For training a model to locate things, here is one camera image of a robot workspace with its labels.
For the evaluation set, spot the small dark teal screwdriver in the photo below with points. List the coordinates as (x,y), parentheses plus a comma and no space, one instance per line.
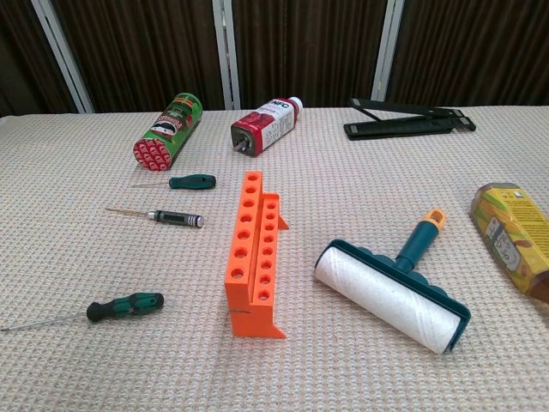
(193,181)

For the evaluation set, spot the black silver precision screwdriver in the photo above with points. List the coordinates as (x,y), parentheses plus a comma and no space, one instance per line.
(180,218)

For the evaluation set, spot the orange screwdriver holder rack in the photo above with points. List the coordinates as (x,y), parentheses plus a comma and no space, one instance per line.
(257,322)

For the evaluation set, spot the black folding laptop stand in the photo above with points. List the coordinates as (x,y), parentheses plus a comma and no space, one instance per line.
(394,129)

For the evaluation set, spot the red NFC juice bottle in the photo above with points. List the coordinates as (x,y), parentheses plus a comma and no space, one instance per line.
(266,124)

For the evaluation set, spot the green Pringles can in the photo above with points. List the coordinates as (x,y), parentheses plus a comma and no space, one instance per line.
(171,129)

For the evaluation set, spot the teal lint roller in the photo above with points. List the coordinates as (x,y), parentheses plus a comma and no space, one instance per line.
(386,296)

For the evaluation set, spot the dark brown pleated curtain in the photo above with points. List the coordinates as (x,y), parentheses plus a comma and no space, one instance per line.
(150,43)

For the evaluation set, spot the yellow label tea bottle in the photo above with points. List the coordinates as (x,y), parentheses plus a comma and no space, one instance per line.
(506,232)

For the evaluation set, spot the beige woven tablecloth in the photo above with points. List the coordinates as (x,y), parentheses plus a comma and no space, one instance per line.
(86,386)

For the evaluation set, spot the white metal frame post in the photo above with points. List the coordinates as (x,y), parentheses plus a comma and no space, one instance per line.
(386,51)
(225,51)
(60,47)

